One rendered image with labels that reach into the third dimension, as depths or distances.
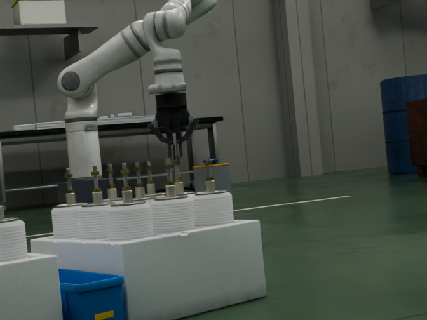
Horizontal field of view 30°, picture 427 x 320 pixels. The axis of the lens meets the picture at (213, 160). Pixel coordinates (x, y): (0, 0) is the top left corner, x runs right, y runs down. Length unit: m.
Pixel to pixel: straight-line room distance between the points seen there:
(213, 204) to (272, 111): 7.69
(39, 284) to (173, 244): 0.32
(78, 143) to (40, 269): 0.83
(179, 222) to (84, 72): 0.69
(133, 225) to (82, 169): 0.64
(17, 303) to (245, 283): 0.57
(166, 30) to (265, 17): 7.68
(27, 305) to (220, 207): 0.53
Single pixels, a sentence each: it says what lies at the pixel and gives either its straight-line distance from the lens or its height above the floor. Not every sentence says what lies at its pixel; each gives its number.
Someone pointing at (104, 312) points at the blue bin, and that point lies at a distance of 1.57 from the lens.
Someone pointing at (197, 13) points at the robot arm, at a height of 0.73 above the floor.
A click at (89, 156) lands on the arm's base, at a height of 0.37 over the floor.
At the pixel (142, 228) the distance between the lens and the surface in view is 1.69.
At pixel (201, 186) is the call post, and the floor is 0.26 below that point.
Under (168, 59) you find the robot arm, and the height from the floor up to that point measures 0.58.
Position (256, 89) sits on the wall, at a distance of 9.41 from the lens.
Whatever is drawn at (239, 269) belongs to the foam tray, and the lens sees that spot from 1.82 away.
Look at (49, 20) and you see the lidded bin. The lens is 7.98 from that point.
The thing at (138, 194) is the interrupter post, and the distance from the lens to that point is 1.87.
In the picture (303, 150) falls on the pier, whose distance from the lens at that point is 9.34.
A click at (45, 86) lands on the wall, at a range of 8.55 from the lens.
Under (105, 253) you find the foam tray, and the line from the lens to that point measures 1.68.
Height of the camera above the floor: 0.34
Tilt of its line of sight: level
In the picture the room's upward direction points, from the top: 5 degrees counter-clockwise
